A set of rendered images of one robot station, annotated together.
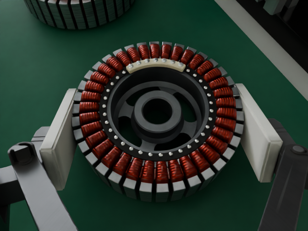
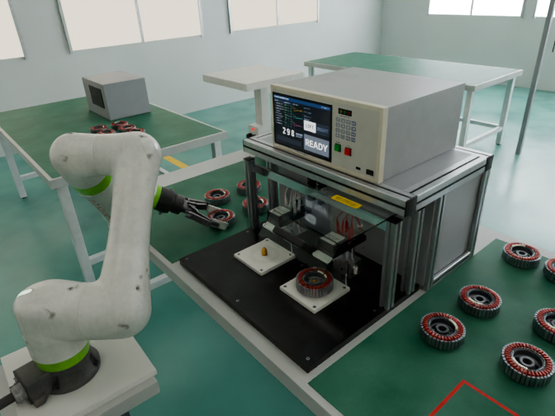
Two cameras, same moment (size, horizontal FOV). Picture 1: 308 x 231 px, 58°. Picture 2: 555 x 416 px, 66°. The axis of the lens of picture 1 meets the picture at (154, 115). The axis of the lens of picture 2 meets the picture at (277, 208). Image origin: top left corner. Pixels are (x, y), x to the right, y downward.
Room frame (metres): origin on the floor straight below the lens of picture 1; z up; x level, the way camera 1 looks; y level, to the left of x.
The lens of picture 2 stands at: (0.05, -1.53, 1.60)
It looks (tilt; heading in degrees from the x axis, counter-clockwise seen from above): 28 degrees down; 80
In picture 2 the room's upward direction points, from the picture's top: 3 degrees counter-clockwise
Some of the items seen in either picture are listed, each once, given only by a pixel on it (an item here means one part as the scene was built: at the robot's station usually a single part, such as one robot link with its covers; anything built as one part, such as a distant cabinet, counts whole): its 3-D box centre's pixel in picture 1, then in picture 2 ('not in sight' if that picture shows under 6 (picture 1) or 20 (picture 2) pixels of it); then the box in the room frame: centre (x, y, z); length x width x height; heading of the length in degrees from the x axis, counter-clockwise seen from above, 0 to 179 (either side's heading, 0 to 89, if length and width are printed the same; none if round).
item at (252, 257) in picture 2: not in sight; (264, 256); (0.22, -0.32, 0.78); 0.15 x 0.15 x 0.01; 29
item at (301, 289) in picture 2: not in sight; (314, 281); (0.33, -0.53, 0.80); 0.11 x 0.11 x 0.04
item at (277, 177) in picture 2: not in sight; (310, 191); (0.36, -0.38, 1.03); 0.62 x 0.01 x 0.03; 119
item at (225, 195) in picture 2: not in sight; (217, 196); (0.09, 0.20, 0.77); 0.11 x 0.11 x 0.04
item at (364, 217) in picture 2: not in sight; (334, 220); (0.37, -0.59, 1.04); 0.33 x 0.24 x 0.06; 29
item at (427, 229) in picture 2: not in sight; (343, 205); (0.50, -0.30, 0.92); 0.66 x 0.01 x 0.30; 119
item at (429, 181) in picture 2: not in sight; (358, 153); (0.55, -0.27, 1.09); 0.68 x 0.44 x 0.05; 119
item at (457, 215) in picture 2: not in sight; (454, 228); (0.78, -0.52, 0.91); 0.28 x 0.03 x 0.32; 29
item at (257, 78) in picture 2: not in sight; (255, 118); (0.34, 0.65, 0.98); 0.37 x 0.35 x 0.46; 119
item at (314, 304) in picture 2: not in sight; (314, 288); (0.33, -0.53, 0.78); 0.15 x 0.15 x 0.01; 29
